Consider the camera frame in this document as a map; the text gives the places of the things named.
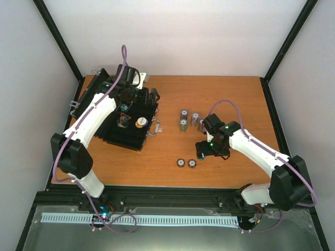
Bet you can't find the brown poker chip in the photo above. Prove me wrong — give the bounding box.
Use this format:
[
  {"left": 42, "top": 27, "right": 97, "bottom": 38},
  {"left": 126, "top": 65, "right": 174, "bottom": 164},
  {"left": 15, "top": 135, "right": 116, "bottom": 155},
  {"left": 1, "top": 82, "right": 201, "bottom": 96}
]
[
  {"left": 187, "top": 159, "right": 197, "bottom": 168},
  {"left": 176, "top": 158, "right": 185, "bottom": 168}
]

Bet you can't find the black frame post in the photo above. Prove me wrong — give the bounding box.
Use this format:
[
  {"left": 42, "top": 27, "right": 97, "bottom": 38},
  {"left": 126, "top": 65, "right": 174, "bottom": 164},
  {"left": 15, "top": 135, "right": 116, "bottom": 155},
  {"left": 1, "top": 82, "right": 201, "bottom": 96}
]
[
  {"left": 263, "top": 0, "right": 319, "bottom": 82},
  {"left": 33, "top": 0, "right": 84, "bottom": 82}
]

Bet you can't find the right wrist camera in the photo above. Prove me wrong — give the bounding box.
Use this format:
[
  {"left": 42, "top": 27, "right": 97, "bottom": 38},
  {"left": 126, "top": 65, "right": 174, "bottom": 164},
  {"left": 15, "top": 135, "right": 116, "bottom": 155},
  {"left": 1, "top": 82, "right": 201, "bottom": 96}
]
[{"left": 206, "top": 130, "right": 214, "bottom": 142}]

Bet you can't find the black right frame post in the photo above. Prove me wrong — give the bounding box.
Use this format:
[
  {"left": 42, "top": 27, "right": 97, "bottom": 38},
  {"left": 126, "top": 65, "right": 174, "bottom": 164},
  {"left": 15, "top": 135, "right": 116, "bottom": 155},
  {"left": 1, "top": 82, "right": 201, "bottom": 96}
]
[{"left": 263, "top": 0, "right": 319, "bottom": 82}]

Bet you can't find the black left frame post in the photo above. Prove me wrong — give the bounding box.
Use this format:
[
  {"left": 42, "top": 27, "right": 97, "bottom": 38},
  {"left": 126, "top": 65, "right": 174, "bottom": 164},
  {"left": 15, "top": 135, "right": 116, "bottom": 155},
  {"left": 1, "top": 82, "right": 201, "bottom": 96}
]
[{"left": 33, "top": 0, "right": 84, "bottom": 82}]

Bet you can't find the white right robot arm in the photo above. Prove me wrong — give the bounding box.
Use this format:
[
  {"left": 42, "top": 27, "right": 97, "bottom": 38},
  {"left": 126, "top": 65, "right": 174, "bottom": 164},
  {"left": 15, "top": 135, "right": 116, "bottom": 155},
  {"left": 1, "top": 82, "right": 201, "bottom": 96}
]
[{"left": 195, "top": 113, "right": 312, "bottom": 211}]

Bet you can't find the brown poker chip right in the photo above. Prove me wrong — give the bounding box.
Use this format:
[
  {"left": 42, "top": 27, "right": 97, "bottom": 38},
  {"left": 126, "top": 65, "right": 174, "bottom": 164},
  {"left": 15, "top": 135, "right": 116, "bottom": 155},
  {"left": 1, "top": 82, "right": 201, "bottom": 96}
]
[{"left": 187, "top": 159, "right": 197, "bottom": 168}]

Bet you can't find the grey chip stack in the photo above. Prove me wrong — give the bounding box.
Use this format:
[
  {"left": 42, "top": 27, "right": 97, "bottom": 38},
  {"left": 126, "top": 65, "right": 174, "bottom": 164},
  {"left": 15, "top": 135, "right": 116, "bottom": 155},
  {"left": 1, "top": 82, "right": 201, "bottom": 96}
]
[{"left": 190, "top": 112, "right": 199, "bottom": 126}]

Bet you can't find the black aluminium frame rail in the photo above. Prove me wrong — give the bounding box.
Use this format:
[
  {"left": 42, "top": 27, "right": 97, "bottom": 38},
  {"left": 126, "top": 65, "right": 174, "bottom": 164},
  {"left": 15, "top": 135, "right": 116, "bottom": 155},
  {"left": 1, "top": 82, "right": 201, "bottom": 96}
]
[{"left": 33, "top": 184, "right": 239, "bottom": 211}]

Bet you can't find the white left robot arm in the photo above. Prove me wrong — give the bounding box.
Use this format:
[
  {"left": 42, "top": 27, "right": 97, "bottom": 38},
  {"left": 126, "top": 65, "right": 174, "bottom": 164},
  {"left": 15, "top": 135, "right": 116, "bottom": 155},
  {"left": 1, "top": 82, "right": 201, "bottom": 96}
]
[{"left": 51, "top": 64, "right": 160, "bottom": 211}]

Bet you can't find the black poker set case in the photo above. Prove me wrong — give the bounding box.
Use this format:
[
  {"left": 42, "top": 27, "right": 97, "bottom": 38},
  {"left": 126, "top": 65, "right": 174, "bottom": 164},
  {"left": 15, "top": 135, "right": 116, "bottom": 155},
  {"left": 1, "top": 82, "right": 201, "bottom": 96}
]
[{"left": 64, "top": 67, "right": 160, "bottom": 151}]

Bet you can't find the white dealer button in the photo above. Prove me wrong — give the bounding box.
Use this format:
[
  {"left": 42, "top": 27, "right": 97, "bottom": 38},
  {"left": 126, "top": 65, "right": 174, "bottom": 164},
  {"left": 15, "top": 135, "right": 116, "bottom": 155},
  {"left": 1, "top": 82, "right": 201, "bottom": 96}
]
[{"left": 136, "top": 117, "right": 148, "bottom": 128}]

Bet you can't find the brown poker chip left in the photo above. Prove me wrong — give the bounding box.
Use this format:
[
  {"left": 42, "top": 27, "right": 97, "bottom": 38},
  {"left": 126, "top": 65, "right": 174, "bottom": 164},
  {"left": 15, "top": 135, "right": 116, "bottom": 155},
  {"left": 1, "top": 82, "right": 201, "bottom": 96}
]
[{"left": 176, "top": 158, "right": 185, "bottom": 168}]

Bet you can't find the clear acrylic disc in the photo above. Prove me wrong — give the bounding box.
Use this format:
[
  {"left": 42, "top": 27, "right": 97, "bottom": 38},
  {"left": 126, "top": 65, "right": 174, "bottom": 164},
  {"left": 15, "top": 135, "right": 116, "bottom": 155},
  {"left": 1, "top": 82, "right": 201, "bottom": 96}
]
[{"left": 117, "top": 117, "right": 129, "bottom": 128}]

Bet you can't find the white slotted cable duct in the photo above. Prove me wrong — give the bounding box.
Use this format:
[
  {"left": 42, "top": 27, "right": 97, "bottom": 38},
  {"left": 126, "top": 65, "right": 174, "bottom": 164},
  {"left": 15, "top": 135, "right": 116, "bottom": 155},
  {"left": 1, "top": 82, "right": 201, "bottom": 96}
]
[{"left": 40, "top": 212, "right": 239, "bottom": 228}]

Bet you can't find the brown chip stack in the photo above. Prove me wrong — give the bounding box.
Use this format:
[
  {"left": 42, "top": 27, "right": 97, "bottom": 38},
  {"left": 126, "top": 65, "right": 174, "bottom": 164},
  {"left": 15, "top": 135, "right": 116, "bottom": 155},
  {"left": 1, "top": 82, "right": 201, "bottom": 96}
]
[{"left": 197, "top": 119, "right": 205, "bottom": 133}]

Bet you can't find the green chip stack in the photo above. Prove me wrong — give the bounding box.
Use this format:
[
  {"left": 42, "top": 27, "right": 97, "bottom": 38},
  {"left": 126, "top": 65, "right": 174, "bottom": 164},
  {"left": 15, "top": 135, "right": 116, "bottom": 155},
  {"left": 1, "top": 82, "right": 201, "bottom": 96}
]
[{"left": 179, "top": 119, "right": 188, "bottom": 132}]

